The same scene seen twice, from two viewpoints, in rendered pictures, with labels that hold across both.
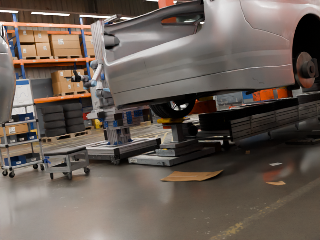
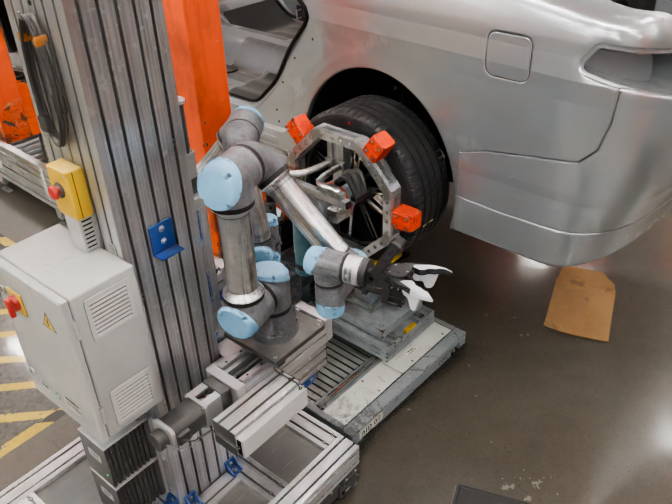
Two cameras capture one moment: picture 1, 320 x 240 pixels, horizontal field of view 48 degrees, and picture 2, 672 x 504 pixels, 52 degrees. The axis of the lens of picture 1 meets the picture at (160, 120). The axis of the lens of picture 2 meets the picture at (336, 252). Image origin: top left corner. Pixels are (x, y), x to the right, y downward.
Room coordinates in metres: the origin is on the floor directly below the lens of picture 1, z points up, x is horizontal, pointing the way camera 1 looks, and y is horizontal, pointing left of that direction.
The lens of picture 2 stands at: (4.99, 2.32, 2.18)
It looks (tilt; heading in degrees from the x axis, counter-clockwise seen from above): 33 degrees down; 262
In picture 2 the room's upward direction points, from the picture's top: 2 degrees counter-clockwise
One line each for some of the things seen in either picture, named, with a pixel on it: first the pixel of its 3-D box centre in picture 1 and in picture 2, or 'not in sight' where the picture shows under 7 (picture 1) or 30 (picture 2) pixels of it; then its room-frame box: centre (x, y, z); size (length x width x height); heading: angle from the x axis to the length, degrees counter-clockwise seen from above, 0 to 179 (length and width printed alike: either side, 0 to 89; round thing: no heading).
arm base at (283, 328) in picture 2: (109, 100); (273, 315); (4.95, 0.66, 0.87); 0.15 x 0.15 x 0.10
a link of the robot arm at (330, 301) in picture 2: (86, 85); (332, 292); (4.80, 0.91, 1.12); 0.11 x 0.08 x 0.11; 56
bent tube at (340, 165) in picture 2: not in sight; (339, 171); (4.64, 0.07, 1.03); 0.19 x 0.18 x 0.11; 39
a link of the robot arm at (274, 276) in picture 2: (107, 92); (269, 286); (4.96, 0.67, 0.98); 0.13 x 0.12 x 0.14; 56
